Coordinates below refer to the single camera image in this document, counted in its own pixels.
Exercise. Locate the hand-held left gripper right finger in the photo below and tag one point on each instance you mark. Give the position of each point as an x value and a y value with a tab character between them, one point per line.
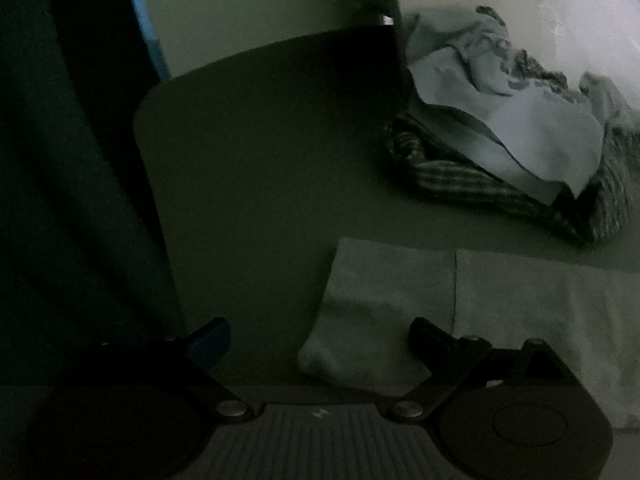
430	340

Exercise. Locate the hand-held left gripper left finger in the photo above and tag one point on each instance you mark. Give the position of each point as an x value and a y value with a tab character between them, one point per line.
210	342

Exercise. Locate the grey sweatpants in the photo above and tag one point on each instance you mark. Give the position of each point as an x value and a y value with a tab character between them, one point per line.
390	300

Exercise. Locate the plaid cloth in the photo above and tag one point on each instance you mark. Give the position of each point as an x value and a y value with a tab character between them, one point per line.
475	180

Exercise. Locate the dark cloth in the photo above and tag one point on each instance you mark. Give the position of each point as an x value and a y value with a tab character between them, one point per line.
65	185

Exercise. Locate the blue-grey crumpled garment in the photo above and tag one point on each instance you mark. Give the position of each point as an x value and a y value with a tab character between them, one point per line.
525	125

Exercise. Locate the grey mottled garment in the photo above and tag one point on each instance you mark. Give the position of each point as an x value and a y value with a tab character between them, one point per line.
530	65

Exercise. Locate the blue strip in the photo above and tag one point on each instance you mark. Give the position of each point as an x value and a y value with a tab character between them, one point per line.
145	20

